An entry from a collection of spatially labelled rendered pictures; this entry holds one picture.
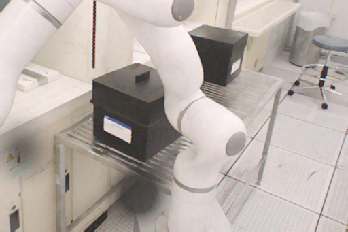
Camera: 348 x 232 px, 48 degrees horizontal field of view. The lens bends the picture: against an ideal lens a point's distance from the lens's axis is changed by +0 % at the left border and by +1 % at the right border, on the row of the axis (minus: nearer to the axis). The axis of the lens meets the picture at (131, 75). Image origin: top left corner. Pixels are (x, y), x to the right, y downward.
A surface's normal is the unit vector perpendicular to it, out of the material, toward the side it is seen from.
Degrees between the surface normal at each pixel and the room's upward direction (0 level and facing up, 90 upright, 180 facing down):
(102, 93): 90
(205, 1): 90
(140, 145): 90
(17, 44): 80
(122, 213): 0
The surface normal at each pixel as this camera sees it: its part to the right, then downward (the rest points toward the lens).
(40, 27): 0.51, 0.38
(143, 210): 0.06, -0.92
